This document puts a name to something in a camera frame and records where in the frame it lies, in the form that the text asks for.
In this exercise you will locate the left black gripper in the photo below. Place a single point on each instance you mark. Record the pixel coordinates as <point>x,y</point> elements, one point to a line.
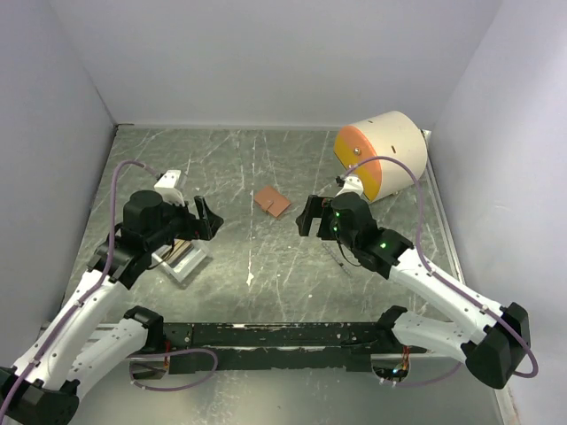
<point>204,227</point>

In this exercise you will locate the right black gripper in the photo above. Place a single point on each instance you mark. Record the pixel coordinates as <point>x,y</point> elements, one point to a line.
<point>316,206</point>

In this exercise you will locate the brown leather card holder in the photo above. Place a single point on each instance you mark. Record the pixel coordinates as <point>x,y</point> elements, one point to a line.
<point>271,201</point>

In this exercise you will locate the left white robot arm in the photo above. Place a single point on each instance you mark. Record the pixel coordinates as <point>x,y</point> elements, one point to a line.
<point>46,384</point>

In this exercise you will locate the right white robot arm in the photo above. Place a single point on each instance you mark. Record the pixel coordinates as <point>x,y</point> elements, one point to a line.
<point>490,339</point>

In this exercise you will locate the white card tray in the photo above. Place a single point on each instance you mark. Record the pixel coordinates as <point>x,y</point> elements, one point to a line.
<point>181,273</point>

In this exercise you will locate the cards stack in tray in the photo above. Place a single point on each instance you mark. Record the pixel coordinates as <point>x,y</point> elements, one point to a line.
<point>179,252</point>

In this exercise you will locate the cream round drawer cabinet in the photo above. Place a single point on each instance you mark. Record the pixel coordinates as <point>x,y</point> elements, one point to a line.
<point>390,149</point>

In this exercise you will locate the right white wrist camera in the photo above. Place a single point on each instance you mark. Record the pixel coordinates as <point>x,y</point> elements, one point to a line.
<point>350,184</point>

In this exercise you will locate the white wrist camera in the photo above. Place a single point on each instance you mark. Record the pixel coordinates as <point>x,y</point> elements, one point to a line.
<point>350,184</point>
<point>168,186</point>

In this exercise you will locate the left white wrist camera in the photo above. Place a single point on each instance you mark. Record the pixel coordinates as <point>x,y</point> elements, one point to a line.
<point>168,186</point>

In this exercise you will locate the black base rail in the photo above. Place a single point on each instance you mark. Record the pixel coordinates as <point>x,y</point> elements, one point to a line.
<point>264,346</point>

